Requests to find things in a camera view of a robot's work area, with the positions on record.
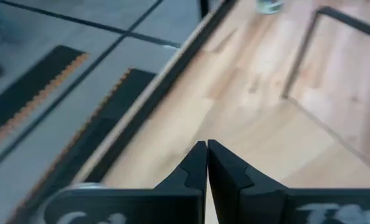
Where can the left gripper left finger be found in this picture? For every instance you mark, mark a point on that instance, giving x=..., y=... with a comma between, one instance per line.
x=191, y=174

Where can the black aluminium table frame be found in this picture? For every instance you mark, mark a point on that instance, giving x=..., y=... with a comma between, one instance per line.
x=158, y=93

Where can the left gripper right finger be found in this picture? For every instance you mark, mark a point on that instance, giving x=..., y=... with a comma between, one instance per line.
x=231, y=186

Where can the wooden shelf with black frames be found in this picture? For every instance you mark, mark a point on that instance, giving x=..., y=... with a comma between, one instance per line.
x=344, y=81

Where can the white can with carrot print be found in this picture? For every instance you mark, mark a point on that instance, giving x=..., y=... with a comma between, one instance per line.
x=269, y=6

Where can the black mat with orange stripes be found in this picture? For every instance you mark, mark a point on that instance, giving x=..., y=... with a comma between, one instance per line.
x=23, y=93
x=110, y=118

